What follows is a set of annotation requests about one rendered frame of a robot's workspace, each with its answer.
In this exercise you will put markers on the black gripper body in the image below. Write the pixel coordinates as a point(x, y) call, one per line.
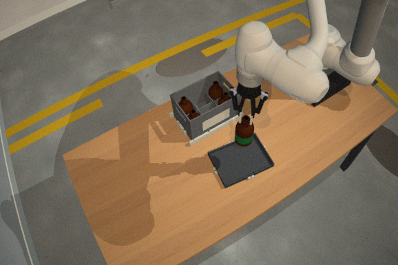
point(249, 91)

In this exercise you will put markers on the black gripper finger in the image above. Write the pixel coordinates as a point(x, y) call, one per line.
point(233, 94)
point(254, 110)

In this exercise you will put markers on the grey divided bottle crate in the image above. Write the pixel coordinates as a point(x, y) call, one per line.
point(211, 114)

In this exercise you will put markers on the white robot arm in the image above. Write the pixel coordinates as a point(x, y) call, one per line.
point(301, 72)

